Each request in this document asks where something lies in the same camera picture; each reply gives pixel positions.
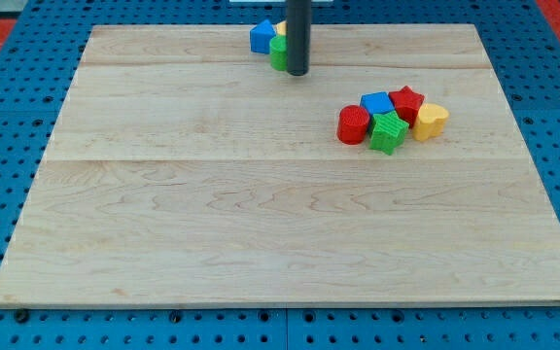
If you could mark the blue triangular block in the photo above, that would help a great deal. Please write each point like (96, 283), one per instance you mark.
(260, 37)

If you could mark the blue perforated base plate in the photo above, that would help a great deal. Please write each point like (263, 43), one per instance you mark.
(37, 63)

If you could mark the red cylinder block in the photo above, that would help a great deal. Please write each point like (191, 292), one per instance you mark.
(352, 124)

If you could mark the green star block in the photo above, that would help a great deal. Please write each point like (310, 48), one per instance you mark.
(386, 132)

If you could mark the green cylinder block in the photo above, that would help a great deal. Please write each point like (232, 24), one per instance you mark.
(278, 53)

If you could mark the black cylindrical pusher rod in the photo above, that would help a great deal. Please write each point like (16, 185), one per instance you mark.
(298, 25)

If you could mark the light wooden board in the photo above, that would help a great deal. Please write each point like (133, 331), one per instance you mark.
(183, 172)

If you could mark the yellow hexagon block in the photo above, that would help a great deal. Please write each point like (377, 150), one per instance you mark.
(280, 28)

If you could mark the blue cube block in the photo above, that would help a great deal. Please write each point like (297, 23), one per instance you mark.
(377, 103)

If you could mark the yellow heart block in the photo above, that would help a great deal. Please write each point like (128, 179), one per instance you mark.
(430, 122)

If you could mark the red star block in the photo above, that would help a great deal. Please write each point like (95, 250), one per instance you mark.
(407, 103)

